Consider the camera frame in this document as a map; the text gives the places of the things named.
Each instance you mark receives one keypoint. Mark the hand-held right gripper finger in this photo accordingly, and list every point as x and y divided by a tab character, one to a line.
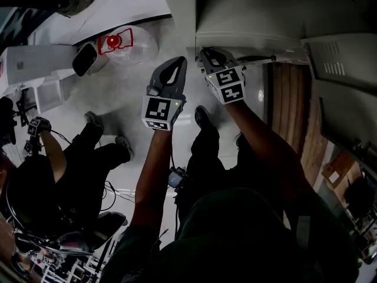
222	57
207	63

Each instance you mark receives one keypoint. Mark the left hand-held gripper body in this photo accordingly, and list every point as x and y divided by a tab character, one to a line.
160	108

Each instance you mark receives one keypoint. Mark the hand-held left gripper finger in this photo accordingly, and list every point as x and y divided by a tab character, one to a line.
181	82
157	75

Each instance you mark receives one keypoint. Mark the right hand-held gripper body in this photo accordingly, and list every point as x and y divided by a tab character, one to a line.
228	84

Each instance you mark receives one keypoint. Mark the grey metal locker door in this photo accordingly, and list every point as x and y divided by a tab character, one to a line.
353	69
347	113
250	40

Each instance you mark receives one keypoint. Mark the beige metal locker cabinet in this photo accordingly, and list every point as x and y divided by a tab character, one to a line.
250	10

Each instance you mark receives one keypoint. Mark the person's left forearm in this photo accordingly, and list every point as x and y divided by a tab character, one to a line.
150	172

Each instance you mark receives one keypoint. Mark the person's right forearm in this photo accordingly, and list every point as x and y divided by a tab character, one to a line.
259	140

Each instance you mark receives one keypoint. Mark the clear water jug red cap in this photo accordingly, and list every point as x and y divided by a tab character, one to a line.
138	49

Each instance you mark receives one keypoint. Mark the person's black left shoe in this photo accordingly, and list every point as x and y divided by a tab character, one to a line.
204	118

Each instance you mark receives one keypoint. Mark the person's black trousers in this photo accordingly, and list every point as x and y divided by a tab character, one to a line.
206	158

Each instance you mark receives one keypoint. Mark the white low counter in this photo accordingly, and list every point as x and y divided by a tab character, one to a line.
132	7

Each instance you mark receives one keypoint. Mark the small white trash bin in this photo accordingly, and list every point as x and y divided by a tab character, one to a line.
85	59

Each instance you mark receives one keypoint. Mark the grey black office chair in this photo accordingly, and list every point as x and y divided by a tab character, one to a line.
109	223

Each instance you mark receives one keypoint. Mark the brown cardboard box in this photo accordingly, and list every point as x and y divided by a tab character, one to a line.
344	164

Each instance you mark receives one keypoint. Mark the person's green shirt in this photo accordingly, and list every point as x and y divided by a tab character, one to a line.
235	240

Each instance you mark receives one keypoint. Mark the black equipment stand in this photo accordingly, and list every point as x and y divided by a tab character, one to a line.
7	113

